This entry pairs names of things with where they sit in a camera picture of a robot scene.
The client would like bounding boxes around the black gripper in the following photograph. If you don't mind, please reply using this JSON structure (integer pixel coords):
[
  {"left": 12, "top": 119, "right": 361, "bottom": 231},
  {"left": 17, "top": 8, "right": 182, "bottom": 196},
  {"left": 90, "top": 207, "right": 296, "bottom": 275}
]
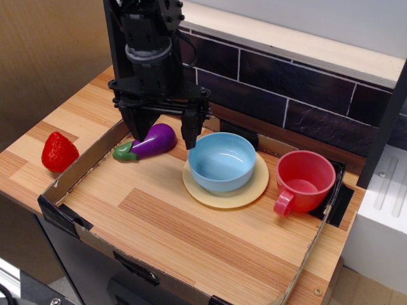
[{"left": 108, "top": 53, "right": 211, "bottom": 150}]

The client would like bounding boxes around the light blue plastic bowl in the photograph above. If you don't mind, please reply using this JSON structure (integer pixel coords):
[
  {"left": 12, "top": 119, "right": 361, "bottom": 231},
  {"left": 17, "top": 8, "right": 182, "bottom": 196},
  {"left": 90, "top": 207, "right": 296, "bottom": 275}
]
[{"left": 188, "top": 132, "right": 257, "bottom": 193}]

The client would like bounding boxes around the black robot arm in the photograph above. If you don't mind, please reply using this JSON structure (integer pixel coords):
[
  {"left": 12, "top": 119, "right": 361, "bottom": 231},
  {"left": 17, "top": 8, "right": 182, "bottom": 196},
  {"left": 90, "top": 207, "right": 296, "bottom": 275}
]
[{"left": 104, "top": 1, "right": 211, "bottom": 149}]

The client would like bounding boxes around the yellow plastic plate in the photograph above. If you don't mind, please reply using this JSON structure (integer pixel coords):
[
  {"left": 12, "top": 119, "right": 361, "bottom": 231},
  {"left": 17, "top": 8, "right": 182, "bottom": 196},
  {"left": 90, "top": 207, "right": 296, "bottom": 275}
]
[{"left": 183, "top": 153, "right": 269, "bottom": 210}]

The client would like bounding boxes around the purple toy eggplant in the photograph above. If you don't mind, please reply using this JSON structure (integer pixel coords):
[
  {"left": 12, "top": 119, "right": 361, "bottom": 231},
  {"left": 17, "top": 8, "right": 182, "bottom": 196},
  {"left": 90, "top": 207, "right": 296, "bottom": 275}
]
[{"left": 113, "top": 123, "right": 177, "bottom": 161}]

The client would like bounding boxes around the red toy strawberry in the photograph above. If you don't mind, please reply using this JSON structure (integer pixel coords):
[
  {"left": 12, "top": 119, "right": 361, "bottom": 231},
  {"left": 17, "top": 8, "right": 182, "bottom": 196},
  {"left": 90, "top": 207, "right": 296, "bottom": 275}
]
[{"left": 41, "top": 132, "right": 79, "bottom": 173}]

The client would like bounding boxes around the red plastic cup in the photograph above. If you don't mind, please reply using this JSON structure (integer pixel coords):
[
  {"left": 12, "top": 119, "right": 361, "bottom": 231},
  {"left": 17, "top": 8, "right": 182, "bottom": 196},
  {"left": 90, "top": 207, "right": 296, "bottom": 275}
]
[{"left": 273, "top": 150, "right": 336, "bottom": 217}]

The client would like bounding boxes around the dark brick backsplash panel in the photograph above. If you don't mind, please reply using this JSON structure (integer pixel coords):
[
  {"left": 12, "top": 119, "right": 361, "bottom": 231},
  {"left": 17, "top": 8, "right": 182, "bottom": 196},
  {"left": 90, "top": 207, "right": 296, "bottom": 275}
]
[{"left": 181, "top": 28, "right": 392, "bottom": 157}]

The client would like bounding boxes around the cardboard border with black tape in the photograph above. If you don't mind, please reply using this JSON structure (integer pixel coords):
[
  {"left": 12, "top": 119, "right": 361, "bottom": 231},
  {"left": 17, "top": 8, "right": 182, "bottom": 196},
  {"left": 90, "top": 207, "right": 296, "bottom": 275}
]
[{"left": 39, "top": 123, "right": 353, "bottom": 304}]

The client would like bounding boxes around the white side cabinet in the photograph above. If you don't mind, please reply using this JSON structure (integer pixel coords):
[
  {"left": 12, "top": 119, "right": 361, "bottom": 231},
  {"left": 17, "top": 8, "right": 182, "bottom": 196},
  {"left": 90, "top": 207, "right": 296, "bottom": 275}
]
[{"left": 341, "top": 146, "right": 406, "bottom": 294}]

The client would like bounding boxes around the black vertical post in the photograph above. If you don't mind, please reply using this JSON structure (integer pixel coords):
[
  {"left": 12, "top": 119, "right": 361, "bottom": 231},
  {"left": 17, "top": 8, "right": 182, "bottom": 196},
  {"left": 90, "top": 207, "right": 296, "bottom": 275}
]
[{"left": 357, "top": 62, "right": 406, "bottom": 189}]

